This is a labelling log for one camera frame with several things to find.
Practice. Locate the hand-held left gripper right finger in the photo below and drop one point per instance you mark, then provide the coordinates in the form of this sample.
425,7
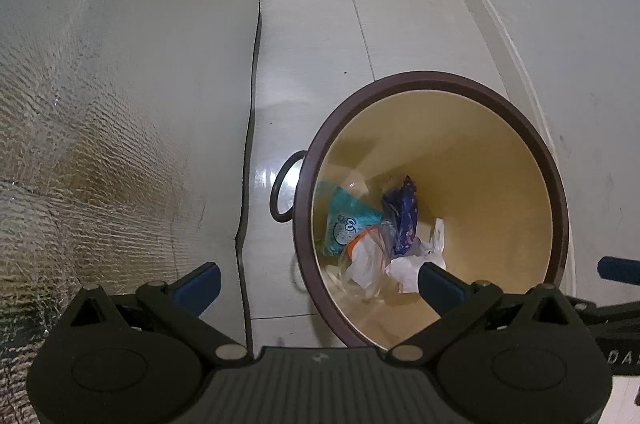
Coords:
442,289

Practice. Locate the clear plastic bag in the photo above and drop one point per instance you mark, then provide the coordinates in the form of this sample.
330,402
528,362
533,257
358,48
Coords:
367,259

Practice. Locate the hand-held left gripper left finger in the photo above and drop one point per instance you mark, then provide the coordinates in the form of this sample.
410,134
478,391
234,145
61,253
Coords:
200,286

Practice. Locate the teal wipes packet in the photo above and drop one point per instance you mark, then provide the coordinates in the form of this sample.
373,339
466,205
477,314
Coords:
350,219

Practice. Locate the white plastic bag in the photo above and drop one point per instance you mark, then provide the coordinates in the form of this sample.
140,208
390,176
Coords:
415,261

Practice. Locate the dark blue snack packet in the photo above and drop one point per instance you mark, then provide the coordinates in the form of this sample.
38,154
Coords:
405,214

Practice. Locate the beige brown-rimmed trash bin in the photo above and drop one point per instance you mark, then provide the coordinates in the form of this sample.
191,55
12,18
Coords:
475,163

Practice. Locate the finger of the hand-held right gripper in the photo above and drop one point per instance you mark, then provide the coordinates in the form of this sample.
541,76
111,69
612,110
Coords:
607,310
620,269

